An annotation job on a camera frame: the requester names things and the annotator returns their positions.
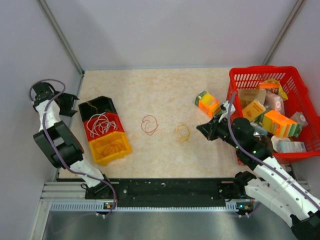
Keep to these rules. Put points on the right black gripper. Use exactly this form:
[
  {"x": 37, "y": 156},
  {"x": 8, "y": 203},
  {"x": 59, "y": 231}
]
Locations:
[{"x": 206, "y": 129}]

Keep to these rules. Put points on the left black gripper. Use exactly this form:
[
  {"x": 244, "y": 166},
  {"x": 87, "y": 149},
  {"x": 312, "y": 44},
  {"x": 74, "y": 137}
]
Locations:
[{"x": 69, "y": 99}]

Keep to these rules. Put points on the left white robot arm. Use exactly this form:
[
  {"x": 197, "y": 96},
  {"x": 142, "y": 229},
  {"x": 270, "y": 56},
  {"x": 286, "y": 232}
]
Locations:
[{"x": 58, "y": 143}]

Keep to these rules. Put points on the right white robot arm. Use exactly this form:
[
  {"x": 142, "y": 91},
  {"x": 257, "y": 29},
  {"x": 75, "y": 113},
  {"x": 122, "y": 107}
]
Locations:
[{"x": 268, "y": 182}]

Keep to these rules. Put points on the orange sponge pack on table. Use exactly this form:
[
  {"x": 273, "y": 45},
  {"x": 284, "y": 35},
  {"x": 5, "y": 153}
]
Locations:
[{"x": 208, "y": 104}]

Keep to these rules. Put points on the black plastic bin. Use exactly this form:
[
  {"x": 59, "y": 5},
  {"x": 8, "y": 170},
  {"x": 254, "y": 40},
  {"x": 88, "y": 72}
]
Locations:
[{"x": 98, "y": 105}]

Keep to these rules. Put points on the red plastic bin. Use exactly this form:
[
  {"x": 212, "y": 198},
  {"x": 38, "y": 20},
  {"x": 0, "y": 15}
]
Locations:
[{"x": 100, "y": 125}]

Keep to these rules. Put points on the yellow sponge pack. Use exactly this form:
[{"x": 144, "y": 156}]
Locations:
[{"x": 253, "y": 110}]

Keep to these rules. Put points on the brown cardboard box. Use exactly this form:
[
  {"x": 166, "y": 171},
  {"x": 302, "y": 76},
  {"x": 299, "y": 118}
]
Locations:
[{"x": 247, "y": 95}]

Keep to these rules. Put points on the yellow plastic bin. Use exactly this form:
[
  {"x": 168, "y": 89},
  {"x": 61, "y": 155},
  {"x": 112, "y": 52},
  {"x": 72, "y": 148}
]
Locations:
[{"x": 110, "y": 147}]

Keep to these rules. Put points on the pink packet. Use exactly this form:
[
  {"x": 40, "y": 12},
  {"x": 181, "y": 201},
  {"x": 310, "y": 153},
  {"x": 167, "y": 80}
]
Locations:
[{"x": 275, "y": 102}]

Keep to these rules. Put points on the white wrapped packet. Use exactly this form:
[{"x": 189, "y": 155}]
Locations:
[{"x": 285, "y": 145}]

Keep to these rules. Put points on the yellow bag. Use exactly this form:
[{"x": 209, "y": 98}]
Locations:
[{"x": 277, "y": 90}]

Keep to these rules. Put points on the grey small box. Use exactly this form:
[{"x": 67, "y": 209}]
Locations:
[{"x": 299, "y": 118}]

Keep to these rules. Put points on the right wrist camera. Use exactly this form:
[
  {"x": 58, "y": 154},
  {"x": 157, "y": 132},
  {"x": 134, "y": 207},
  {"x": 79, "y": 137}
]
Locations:
[{"x": 227, "y": 108}]

